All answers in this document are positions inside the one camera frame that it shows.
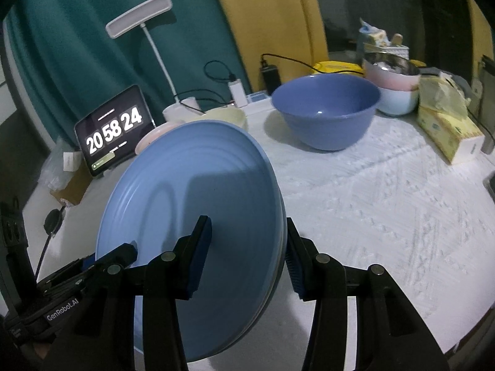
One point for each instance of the steel bowl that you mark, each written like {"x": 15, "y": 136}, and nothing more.
{"x": 402, "y": 65}

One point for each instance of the white charger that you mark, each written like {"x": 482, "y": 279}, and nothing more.
{"x": 236, "y": 92}

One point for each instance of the black round puck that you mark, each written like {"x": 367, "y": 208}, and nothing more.
{"x": 53, "y": 221}

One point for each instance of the pink speckled bowl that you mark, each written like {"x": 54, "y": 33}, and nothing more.
{"x": 154, "y": 135}

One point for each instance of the pale blue bowl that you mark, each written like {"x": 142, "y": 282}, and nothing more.
{"x": 398, "y": 102}

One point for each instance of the teal curtain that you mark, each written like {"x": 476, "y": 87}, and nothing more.
{"x": 77, "y": 46}

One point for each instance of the white storage basket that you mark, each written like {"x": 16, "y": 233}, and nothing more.
{"x": 386, "y": 48}

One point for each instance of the dark glass door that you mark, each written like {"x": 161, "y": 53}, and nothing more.
{"x": 367, "y": 0}

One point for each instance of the plain pink bowl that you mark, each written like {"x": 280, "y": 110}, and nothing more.
{"x": 390, "y": 81}

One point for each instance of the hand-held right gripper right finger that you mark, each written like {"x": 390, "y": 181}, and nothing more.
{"x": 294, "y": 270}

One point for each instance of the white power strip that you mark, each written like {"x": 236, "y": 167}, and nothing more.
{"x": 257, "y": 98}

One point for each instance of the cream bowl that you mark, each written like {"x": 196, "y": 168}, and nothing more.
{"x": 232, "y": 118}

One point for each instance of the white quilted tablecloth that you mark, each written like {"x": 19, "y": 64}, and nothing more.
{"x": 367, "y": 208}

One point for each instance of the white desk lamp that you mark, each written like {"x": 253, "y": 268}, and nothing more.
{"x": 139, "y": 15}

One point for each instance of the large blue bowl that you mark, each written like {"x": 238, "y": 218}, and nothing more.
{"x": 325, "y": 123}

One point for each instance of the yellow curtain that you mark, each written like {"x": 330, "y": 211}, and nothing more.
{"x": 479, "y": 27}
{"x": 270, "y": 15}

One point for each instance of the yellow wipes packet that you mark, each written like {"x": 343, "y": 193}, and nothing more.
{"x": 336, "y": 66}

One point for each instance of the clear plastic bag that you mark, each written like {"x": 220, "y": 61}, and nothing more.
{"x": 52, "y": 170}

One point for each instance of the small white box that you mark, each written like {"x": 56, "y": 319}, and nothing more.
{"x": 72, "y": 161}

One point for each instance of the large blue plate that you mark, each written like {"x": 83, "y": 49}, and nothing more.
{"x": 216, "y": 185}

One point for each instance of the yellow tissue pack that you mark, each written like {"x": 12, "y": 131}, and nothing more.
{"x": 452, "y": 135}

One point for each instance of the tablet with clock display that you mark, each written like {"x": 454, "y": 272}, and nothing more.
{"x": 116, "y": 131}

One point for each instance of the black power adapter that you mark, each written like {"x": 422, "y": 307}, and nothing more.
{"x": 270, "y": 79}

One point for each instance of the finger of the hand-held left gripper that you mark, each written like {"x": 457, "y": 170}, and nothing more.
{"x": 123, "y": 253}

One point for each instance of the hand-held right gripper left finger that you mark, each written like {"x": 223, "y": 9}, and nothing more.
{"x": 201, "y": 255}

